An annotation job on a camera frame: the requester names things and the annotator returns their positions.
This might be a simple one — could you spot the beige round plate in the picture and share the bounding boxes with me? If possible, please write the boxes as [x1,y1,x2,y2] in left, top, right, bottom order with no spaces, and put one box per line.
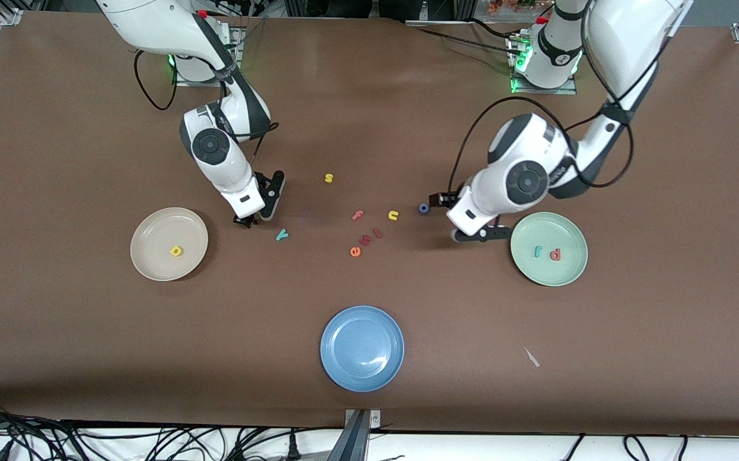
[130,207,209,282]

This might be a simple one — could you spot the pale green round plate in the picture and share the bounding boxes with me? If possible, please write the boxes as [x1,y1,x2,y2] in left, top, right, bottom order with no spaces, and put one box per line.
[510,212,589,287]

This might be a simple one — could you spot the blue round plate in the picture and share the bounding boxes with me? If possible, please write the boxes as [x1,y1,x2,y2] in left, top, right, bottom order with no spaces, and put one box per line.
[320,305,405,392]

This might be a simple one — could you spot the orange flower bunch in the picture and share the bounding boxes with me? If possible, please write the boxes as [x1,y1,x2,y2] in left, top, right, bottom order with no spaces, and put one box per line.
[488,0,553,15]

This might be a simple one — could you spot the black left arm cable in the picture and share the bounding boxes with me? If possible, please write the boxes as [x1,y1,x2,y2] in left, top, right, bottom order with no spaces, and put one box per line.
[451,0,678,196]

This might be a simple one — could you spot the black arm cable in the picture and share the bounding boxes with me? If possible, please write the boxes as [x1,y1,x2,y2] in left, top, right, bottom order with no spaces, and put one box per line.
[451,0,678,196]
[133,50,279,167]

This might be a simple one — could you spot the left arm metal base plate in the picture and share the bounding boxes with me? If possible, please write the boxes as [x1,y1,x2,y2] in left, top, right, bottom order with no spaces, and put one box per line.
[506,32,578,95]

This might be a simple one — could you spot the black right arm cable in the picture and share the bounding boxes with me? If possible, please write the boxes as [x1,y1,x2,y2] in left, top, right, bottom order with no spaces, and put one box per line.
[133,50,279,167]

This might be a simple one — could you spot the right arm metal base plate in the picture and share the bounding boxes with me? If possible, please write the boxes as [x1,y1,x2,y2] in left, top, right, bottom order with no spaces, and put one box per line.
[172,26,245,87]

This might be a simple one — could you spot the black base cable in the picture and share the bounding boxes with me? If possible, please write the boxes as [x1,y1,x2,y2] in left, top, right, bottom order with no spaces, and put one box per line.
[405,18,524,61]

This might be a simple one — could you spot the grey metal camera post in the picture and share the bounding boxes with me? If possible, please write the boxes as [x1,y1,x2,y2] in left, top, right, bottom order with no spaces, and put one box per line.
[328,408,383,461]

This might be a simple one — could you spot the tangled black floor cables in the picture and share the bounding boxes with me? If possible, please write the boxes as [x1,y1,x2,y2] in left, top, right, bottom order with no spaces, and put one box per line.
[0,396,345,461]

